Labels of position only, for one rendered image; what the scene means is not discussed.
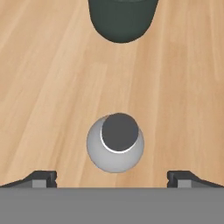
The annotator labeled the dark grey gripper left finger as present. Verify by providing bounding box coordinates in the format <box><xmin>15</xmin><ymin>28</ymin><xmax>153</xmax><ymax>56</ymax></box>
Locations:
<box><xmin>0</xmin><ymin>170</ymin><xmax>58</xmax><ymax>189</ymax></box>

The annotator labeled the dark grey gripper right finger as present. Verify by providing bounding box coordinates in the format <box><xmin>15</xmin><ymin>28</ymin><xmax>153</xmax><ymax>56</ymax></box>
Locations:
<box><xmin>166</xmin><ymin>170</ymin><xmax>224</xmax><ymax>189</ymax></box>

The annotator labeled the white bottle with black cap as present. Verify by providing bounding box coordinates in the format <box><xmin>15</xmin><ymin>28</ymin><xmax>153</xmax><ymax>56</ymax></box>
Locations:
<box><xmin>86</xmin><ymin>112</ymin><xmax>145</xmax><ymax>174</ymax></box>

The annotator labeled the dark green glass bottle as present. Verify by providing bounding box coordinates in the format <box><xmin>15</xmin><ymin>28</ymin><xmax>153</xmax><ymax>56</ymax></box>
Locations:
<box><xmin>87</xmin><ymin>0</ymin><xmax>158</xmax><ymax>44</ymax></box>

